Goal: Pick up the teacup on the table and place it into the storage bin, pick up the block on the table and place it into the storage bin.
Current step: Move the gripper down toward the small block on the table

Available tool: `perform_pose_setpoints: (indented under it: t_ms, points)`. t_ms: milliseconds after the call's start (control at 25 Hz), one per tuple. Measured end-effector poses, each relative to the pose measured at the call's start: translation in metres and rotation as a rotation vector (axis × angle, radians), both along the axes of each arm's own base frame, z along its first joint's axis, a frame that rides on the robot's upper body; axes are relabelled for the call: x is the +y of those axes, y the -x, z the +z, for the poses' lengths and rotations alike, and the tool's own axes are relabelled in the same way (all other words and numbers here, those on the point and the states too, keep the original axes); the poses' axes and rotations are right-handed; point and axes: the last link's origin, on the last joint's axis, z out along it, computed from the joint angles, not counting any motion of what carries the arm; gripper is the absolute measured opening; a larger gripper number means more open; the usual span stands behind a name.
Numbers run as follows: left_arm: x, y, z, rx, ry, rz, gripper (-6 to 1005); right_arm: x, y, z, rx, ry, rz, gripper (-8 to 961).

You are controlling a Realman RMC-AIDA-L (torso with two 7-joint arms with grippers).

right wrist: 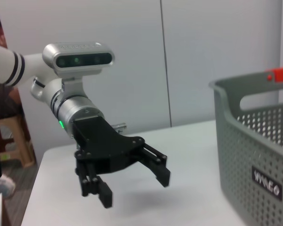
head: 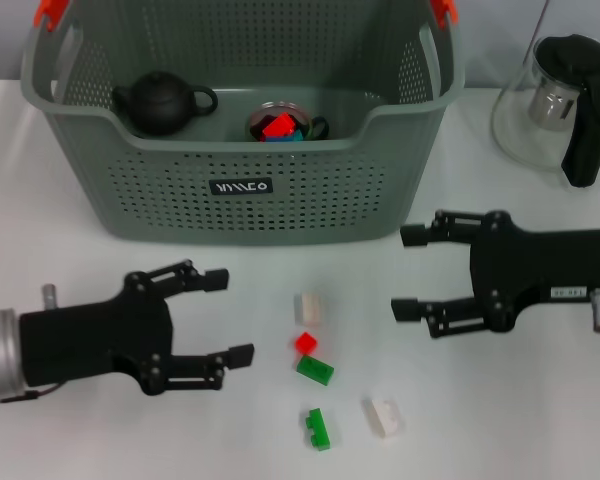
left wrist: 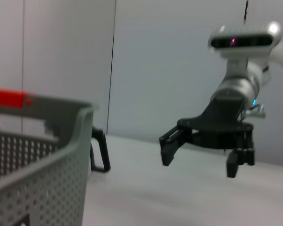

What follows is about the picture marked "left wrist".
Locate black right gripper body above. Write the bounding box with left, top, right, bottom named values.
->
left=176, top=96, right=254, bottom=150

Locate right wrist silver connector plug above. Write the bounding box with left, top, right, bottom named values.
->
left=241, top=104, right=267, bottom=120

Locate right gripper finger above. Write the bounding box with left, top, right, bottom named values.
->
left=159, top=124, right=192, bottom=167
left=226, top=130, right=256, bottom=178

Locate orange bin handle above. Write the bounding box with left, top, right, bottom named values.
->
left=0, top=88, right=36, bottom=108

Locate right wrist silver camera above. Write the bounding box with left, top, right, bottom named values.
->
left=207, top=21, right=283, bottom=78

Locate glass pitcher black handle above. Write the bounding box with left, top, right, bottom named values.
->
left=43, top=121, right=111, bottom=173

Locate grey perforated storage bin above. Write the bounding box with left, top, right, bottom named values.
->
left=0, top=94, right=95, bottom=226

